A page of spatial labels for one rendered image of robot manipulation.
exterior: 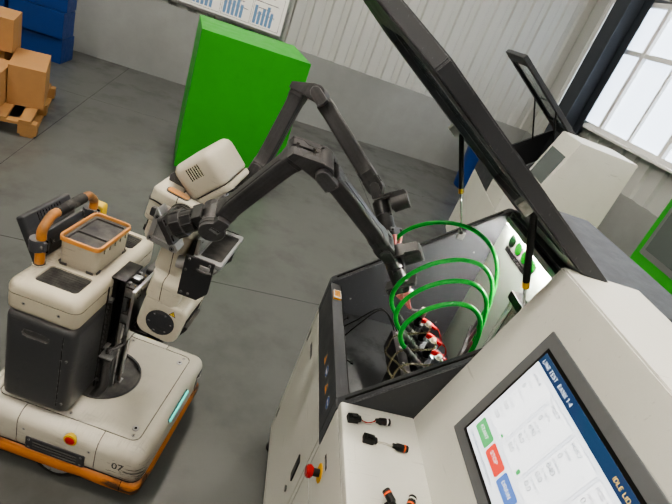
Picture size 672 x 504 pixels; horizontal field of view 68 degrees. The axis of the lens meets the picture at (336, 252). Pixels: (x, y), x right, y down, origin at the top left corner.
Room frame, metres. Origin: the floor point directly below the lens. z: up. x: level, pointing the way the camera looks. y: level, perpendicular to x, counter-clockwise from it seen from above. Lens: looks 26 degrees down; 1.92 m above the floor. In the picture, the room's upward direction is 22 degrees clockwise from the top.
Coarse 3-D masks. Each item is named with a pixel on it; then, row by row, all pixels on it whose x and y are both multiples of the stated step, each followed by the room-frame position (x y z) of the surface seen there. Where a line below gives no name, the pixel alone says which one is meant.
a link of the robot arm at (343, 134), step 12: (312, 96) 1.73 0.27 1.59; (324, 96) 1.73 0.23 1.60; (324, 108) 1.74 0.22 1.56; (336, 108) 1.75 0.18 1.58; (336, 120) 1.73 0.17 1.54; (336, 132) 1.71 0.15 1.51; (348, 132) 1.71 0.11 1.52; (348, 144) 1.70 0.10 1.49; (348, 156) 1.69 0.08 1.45; (360, 156) 1.68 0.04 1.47; (360, 168) 1.67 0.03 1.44; (372, 168) 1.66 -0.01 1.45; (372, 180) 1.64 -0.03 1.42
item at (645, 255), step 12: (660, 216) 4.00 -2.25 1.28; (660, 228) 3.92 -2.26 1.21; (648, 240) 3.95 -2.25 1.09; (660, 240) 3.84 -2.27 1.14; (636, 252) 3.99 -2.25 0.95; (648, 252) 3.87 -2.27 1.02; (660, 252) 3.77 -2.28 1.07; (648, 264) 3.81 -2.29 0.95; (660, 264) 3.71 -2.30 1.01; (660, 276) 3.65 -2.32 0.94
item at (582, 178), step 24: (528, 72) 4.97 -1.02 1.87; (552, 96) 4.66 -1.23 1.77; (552, 120) 5.22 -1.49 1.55; (528, 144) 5.43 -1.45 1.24; (552, 144) 4.64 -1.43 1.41; (576, 144) 4.24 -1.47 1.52; (480, 168) 5.21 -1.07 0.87; (552, 168) 4.25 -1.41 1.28; (576, 168) 4.17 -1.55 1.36; (600, 168) 4.18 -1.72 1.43; (624, 168) 4.19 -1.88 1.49; (480, 192) 4.80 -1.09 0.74; (552, 192) 4.17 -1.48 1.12; (576, 192) 4.18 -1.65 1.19; (600, 192) 4.18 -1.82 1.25; (456, 216) 5.20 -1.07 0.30; (480, 216) 4.43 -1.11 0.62; (576, 216) 4.18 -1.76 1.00; (600, 216) 4.19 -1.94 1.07
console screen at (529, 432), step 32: (544, 352) 0.97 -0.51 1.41; (512, 384) 0.96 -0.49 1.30; (544, 384) 0.90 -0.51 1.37; (576, 384) 0.85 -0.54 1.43; (480, 416) 0.95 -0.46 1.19; (512, 416) 0.89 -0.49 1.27; (544, 416) 0.84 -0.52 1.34; (576, 416) 0.80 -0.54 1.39; (608, 416) 0.76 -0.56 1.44; (480, 448) 0.88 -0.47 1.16; (512, 448) 0.83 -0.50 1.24; (544, 448) 0.78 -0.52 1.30; (576, 448) 0.75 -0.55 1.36; (608, 448) 0.71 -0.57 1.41; (480, 480) 0.82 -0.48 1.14; (512, 480) 0.77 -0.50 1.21; (544, 480) 0.73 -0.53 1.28; (576, 480) 0.70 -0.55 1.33; (608, 480) 0.67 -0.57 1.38; (640, 480) 0.64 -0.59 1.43
